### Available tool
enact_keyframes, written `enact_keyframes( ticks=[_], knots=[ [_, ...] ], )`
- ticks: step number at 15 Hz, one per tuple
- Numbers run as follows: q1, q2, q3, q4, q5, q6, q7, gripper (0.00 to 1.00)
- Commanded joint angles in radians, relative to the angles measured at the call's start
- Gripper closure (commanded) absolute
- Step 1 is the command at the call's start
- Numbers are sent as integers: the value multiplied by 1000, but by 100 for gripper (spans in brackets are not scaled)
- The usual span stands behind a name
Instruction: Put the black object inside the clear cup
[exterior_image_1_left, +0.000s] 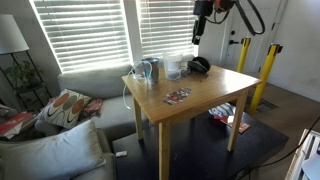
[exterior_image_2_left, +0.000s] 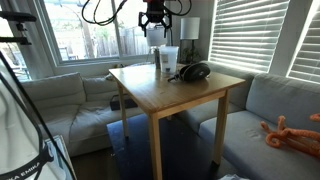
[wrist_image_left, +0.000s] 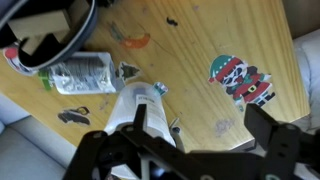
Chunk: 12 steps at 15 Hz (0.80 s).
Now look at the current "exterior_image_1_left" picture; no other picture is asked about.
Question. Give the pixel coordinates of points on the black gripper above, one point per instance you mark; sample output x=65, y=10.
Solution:
x=203, y=7

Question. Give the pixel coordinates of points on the orange black robot arm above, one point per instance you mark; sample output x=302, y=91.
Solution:
x=224, y=4

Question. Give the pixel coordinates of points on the clear plastic cup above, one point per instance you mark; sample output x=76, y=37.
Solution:
x=172, y=61

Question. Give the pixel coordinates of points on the small white flat object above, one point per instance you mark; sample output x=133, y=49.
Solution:
x=121, y=153

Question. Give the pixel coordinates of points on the narrow white window blind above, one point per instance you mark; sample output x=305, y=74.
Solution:
x=166, y=23

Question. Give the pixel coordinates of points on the crumpled clear plastic wrapper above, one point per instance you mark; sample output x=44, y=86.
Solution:
x=185, y=71

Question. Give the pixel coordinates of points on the light wooden table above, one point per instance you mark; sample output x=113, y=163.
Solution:
x=200, y=90

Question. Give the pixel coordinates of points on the white door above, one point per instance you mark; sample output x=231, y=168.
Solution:
x=256, y=50

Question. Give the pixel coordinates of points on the clear glass jar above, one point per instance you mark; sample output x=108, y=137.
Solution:
x=153, y=70

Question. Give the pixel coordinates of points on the orange card packet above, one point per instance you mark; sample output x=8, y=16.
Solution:
x=241, y=126

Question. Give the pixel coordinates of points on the light grey sofa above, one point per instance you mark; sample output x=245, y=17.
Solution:
x=106, y=86

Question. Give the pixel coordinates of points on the wide white window blind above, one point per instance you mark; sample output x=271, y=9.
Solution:
x=83, y=33

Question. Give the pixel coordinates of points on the red patterned cloth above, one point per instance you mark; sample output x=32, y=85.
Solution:
x=92, y=107

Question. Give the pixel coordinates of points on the orange oval patterned pillow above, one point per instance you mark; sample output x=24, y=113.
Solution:
x=63, y=108

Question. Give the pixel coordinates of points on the black metal shelf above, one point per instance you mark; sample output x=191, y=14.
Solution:
x=36, y=90

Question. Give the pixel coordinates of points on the white round disc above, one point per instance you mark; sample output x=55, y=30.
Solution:
x=313, y=168

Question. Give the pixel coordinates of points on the green potted plant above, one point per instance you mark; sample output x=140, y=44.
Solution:
x=23, y=71

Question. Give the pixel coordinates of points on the white lamp shade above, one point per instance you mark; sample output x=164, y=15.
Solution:
x=11, y=35

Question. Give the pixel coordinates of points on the plain light grey pillow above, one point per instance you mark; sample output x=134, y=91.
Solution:
x=53, y=153

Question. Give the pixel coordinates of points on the red book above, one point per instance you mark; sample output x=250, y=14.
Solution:
x=13, y=123

